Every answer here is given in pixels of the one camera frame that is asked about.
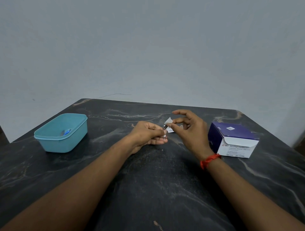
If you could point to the small blue item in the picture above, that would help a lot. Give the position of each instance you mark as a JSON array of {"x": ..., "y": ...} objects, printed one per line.
[{"x": 66, "y": 132}]

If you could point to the person's right thumb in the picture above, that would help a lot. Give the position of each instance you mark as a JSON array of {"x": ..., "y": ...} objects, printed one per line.
[{"x": 174, "y": 130}]

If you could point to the purple and white swab box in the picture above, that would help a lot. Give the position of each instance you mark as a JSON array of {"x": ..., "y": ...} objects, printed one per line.
[{"x": 232, "y": 140}]

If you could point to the white swab wrapper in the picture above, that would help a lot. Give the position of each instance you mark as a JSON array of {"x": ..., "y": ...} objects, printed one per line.
[{"x": 169, "y": 130}]

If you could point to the person's right hand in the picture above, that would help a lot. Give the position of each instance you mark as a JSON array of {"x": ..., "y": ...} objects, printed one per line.
[{"x": 193, "y": 135}]

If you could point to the person's left thumb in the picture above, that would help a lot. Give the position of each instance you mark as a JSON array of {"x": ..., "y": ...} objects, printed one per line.
[{"x": 154, "y": 125}]

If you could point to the small silver metal tool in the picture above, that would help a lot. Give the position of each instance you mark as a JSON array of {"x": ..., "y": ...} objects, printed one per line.
[{"x": 164, "y": 136}]

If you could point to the person's left hand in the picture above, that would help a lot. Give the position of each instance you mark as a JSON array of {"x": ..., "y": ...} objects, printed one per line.
[{"x": 143, "y": 135}]

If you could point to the person's left forearm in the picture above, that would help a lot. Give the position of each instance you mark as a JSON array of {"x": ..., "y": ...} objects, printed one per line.
[{"x": 71, "y": 190}]

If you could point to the white swab pad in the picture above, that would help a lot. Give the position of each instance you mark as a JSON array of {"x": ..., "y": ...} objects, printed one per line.
[{"x": 168, "y": 121}]

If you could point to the person's right middle finger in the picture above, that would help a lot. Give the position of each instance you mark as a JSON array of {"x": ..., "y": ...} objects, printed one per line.
[{"x": 182, "y": 112}]

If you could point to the teal plastic container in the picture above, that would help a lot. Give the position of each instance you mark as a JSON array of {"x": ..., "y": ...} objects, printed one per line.
[{"x": 60, "y": 140}]

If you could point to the red thread wristband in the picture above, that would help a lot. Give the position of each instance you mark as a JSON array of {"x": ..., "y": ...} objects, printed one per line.
[{"x": 209, "y": 160}]

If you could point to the person's right forearm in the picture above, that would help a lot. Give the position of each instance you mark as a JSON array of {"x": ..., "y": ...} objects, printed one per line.
[{"x": 250, "y": 197}]

